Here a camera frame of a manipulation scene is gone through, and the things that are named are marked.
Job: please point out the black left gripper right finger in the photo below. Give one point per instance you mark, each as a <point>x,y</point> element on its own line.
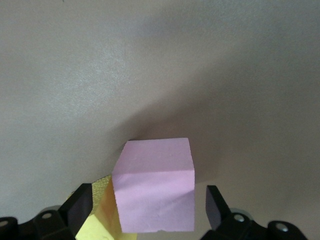
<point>216,210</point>

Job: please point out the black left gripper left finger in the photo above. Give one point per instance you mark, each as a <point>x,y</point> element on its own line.
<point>72,212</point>

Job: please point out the pink foam cube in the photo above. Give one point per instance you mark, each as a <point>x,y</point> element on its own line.
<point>155,185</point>

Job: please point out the yellow foam cube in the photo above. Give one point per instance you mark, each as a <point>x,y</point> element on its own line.
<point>105,215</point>

